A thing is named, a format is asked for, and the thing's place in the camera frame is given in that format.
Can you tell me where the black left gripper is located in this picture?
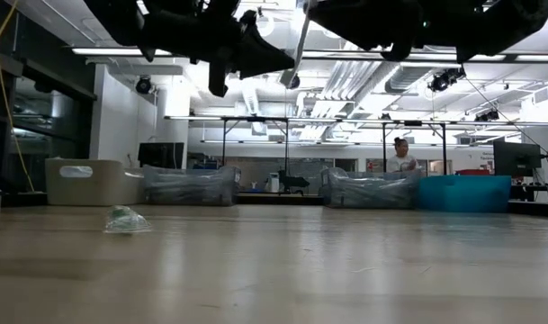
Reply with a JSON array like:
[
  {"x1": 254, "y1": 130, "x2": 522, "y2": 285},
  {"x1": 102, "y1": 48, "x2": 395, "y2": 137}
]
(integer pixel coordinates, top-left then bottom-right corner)
[{"x1": 136, "y1": 0, "x2": 297, "y2": 99}]

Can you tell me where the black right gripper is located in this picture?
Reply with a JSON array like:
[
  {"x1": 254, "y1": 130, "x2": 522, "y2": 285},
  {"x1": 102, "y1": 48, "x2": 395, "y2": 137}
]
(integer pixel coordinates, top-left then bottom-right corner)
[{"x1": 307, "y1": 0, "x2": 436, "y2": 63}]

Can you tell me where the black monitor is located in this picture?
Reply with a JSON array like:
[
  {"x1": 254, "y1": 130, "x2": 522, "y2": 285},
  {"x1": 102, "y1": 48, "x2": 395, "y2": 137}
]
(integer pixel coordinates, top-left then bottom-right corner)
[
  {"x1": 493, "y1": 141, "x2": 543, "y2": 178},
  {"x1": 137, "y1": 141, "x2": 185, "y2": 170}
]

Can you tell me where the clear grey plastic bin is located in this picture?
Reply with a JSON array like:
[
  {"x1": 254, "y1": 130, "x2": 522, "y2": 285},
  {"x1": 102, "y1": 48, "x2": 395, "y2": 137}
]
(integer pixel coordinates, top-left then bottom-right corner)
[
  {"x1": 319, "y1": 166, "x2": 422, "y2": 211},
  {"x1": 141, "y1": 164, "x2": 242, "y2": 207}
]

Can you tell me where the person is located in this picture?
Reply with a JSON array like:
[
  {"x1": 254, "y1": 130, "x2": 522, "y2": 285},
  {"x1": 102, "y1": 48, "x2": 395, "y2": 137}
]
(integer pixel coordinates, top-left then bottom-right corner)
[{"x1": 385, "y1": 136, "x2": 419, "y2": 174}]

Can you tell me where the teal plastic bin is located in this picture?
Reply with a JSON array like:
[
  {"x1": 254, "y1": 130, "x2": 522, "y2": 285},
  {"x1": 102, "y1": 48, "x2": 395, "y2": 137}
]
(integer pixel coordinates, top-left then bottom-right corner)
[{"x1": 416, "y1": 174, "x2": 512, "y2": 213}]

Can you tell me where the white ring ceiling lamp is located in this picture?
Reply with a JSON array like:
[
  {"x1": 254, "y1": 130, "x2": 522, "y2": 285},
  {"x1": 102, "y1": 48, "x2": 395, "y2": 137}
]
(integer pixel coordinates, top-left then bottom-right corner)
[{"x1": 257, "y1": 11, "x2": 276, "y2": 37}]

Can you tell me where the black metal frame rig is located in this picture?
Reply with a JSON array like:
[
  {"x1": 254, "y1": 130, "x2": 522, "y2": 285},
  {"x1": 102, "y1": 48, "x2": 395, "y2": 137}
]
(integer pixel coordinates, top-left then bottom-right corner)
[{"x1": 165, "y1": 114, "x2": 450, "y2": 175}]

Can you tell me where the white plastic bin with handle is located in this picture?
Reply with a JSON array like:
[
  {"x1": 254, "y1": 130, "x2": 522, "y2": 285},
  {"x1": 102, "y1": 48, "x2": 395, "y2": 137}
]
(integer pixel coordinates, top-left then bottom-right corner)
[{"x1": 45, "y1": 157, "x2": 145, "y2": 207}]

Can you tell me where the yellow cable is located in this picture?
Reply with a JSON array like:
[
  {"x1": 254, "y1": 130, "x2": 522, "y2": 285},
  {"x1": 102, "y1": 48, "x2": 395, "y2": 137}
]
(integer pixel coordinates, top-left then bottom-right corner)
[{"x1": 0, "y1": 0, "x2": 36, "y2": 193}]

